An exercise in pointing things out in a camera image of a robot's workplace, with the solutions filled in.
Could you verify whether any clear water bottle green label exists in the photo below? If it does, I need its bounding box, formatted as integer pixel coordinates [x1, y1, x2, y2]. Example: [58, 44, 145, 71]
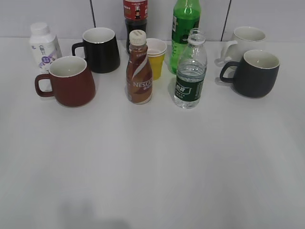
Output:
[174, 28, 207, 109]

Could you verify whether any dark grey round mug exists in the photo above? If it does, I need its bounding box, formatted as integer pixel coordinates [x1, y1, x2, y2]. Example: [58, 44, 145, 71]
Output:
[220, 50, 280, 98]

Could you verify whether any white mug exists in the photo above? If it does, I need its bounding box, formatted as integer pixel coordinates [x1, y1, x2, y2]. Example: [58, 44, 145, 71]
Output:
[214, 26, 266, 67]

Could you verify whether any brown Nescafe coffee bottle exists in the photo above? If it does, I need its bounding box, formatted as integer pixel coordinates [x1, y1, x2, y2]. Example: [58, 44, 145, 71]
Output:
[126, 30, 153, 104]

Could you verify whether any cola bottle red label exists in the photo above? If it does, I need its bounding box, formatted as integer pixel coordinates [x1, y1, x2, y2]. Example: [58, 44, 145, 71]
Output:
[123, 0, 148, 54]

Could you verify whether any green soda bottle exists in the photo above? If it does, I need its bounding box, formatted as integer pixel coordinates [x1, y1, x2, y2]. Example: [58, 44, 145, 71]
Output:
[170, 0, 201, 73]

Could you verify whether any white yogurt bottle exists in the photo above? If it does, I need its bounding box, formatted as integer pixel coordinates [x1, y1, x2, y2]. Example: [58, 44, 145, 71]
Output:
[30, 22, 62, 73]

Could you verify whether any black mug with handle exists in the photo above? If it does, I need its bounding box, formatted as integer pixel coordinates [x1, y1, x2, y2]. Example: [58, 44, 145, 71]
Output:
[71, 27, 121, 73]

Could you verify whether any red mug with handle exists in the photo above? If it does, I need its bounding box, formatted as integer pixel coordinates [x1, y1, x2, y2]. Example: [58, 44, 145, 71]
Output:
[34, 56, 96, 107]

